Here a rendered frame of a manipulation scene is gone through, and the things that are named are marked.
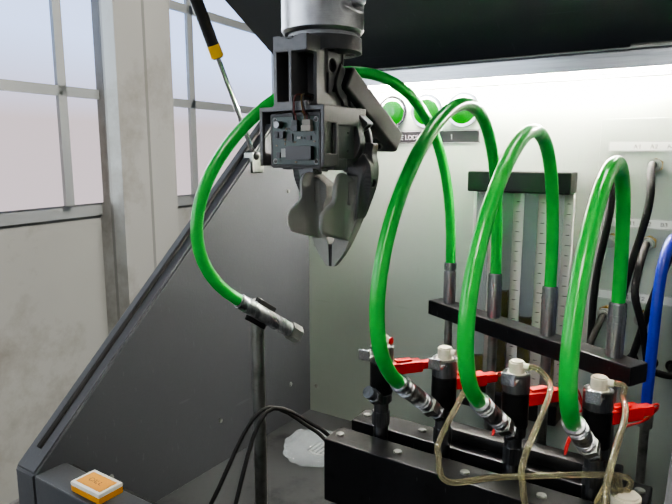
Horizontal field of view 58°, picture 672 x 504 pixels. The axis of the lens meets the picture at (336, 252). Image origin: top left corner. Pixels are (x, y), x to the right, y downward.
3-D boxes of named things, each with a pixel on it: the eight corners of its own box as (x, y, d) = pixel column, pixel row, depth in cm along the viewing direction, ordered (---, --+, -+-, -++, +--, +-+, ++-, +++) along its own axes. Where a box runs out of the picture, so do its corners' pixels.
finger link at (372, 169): (327, 217, 59) (327, 126, 57) (337, 215, 60) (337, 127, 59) (368, 220, 56) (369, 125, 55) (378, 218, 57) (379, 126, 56)
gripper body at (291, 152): (258, 173, 55) (255, 35, 53) (312, 171, 62) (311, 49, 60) (327, 175, 51) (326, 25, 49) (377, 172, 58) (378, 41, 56)
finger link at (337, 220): (303, 273, 56) (302, 173, 54) (338, 263, 61) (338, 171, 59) (331, 277, 54) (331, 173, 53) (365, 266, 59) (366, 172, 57)
